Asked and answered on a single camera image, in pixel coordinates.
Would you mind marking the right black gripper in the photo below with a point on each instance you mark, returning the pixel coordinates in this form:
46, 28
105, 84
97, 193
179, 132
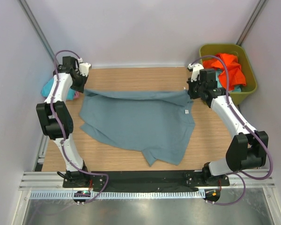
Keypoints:
190, 93

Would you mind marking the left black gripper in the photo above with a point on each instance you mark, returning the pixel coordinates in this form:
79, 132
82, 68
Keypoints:
80, 88

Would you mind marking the grey blue t shirt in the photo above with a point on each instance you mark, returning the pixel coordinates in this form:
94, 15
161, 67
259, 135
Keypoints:
159, 124

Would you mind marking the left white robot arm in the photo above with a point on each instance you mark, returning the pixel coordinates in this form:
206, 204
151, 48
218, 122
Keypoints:
57, 123

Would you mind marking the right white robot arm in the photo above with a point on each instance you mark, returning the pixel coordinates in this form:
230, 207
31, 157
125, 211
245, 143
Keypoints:
246, 150

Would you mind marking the folded pink t shirt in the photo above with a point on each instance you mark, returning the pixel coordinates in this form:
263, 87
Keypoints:
76, 95

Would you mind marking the folded turquoise t shirt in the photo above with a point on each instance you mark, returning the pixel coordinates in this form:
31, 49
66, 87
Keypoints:
47, 88

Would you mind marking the olive green plastic bin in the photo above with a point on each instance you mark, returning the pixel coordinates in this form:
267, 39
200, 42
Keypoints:
251, 84

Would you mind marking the light teal t shirt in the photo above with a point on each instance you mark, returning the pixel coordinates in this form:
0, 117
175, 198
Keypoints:
236, 88

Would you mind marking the orange t shirt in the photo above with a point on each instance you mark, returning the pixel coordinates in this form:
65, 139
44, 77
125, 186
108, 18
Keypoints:
236, 76

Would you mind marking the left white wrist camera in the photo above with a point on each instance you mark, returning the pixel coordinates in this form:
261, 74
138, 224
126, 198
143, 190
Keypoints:
84, 68

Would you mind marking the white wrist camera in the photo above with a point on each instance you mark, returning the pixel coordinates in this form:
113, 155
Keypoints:
195, 70
84, 68

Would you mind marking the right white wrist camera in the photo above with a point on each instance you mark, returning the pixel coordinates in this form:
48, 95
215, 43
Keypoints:
195, 70

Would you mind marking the aluminium left frame rail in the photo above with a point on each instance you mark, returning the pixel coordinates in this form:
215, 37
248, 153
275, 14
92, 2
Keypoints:
39, 162

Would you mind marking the aluminium frame rail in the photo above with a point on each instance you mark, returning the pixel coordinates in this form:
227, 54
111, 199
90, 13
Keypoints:
50, 180
39, 162

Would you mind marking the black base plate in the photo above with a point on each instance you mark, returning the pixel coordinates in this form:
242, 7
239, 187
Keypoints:
188, 178

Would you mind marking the aluminium front frame rail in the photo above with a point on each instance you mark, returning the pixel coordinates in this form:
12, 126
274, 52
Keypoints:
50, 180

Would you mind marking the slotted cable duct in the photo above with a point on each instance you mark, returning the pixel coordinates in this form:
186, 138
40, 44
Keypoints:
75, 195

